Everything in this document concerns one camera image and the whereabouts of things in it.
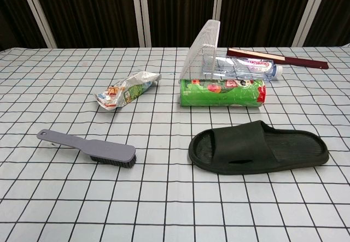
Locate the black rubber slipper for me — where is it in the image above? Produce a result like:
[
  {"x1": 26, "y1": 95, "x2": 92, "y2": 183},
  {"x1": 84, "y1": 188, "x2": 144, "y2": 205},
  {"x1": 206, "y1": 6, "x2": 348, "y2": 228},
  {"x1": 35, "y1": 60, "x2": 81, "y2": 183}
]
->
[{"x1": 188, "y1": 120, "x2": 330, "y2": 175}]

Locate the grey scrub brush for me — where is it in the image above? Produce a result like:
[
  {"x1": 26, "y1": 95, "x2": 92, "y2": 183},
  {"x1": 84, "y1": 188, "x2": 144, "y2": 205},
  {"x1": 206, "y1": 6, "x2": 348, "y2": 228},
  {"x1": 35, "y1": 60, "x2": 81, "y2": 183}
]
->
[{"x1": 37, "y1": 128, "x2": 137, "y2": 170}]

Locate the green chips can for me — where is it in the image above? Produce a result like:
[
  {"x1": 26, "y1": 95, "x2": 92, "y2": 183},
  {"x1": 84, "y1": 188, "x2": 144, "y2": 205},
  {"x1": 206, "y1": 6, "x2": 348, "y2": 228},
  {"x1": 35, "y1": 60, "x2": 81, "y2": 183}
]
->
[{"x1": 179, "y1": 78, "x2": 267, "y2": 108}]

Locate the crumpled snack bag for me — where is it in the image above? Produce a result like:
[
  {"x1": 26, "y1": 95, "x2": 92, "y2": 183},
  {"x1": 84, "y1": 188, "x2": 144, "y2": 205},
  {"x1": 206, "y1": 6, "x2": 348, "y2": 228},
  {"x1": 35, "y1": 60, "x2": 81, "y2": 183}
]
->
[{"x1": 95, "y1": 71, "x2": 162, "y2": 111}]

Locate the clear plastic water bottle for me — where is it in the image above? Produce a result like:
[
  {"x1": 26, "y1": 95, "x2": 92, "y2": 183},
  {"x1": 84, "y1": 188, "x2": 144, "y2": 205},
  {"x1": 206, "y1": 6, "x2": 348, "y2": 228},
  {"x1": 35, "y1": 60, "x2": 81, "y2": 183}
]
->
[{"x1": 202, "y1": 56, "x2": 283, "y2": 82}]

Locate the checkered light blue tablecloth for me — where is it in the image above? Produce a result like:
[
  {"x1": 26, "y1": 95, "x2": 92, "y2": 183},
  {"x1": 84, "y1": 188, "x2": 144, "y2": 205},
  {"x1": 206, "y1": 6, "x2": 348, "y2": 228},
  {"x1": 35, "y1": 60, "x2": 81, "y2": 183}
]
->
[{"x1": 0, "y1": 45, "x2": 350, "y2": 242}]

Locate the black folding partition screen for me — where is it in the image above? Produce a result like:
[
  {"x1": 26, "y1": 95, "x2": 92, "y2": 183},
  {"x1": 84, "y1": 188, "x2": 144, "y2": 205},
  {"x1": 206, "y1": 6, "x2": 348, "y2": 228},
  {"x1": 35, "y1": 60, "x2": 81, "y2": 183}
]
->
[{"x1": 0, "y1": 0, "x2": 350, "y2": 49}]

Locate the dark red folded fan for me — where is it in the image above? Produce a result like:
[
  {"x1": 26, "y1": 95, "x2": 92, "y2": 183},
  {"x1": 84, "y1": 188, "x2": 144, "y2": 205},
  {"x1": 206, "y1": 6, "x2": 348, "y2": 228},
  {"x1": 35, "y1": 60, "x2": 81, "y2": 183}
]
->
[{"x1": 226, "y1": 48, "x2": 329, "y2": 69}]

